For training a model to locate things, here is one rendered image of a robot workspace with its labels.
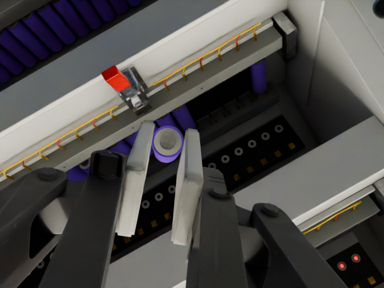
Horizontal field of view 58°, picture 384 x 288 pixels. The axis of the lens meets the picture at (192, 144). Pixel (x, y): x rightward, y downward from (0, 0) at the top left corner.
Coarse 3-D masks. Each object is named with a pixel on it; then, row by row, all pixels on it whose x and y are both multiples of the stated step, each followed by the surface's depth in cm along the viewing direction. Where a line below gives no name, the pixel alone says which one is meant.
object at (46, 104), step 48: (192, 0) 32; (240, 0) 31; (288, 0) 34; (96, 48) 32; (144, 48) 31; (192, 48) 34; (288, 48) 36; (0, 96) 33; (48, 96) 32; (96, 96) 33; (240, 96) 46; (0, 144) 32; (144, 192) 47
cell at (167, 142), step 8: (160, 128) 19; (168, 128) 19; (176, 128) 19; (160, 136) 19; (168, 136) 19; (176, 136) 19; (152, 144) 19; (160, 144) 19; (168, 144) 19; (176, 144) 19; (160, 152) 19; (168, 152) 19; (176, 152) 19; (160, 160) 24; (168, 160) 22
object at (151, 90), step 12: (264, 24) 35; (240, 36) 35; (252, 36) 35; (228, 48) 35; (204, 60) 35; (180, 72) 35; (168, 84) 36; (120, 108) 35; (96, 120) 35; (72, 132) 36; (84, 132) 36; (60, 144) 35; (36, 156) 36; (12, 168) 36; (0, 180) 36
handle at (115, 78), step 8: (104, 72) 25; (112, 72) 25; (120, 72) 26; (112, 80) 26; (120, 80) 26; (120, 88) 28; (128, 88) 30; (128, 96) 31; (136, 96) 32; (136, 104) 32
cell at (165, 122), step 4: (164, 116) 38; (168, 116) 38; (156, 120) 38; (160, 120) 38; (164, 120) 38; (168, 120) 39; (172, 120) 40; (160, 124) 39; (164, 124) 39; (168, 124) 39; (172, 124) 40; (176, 124) 41
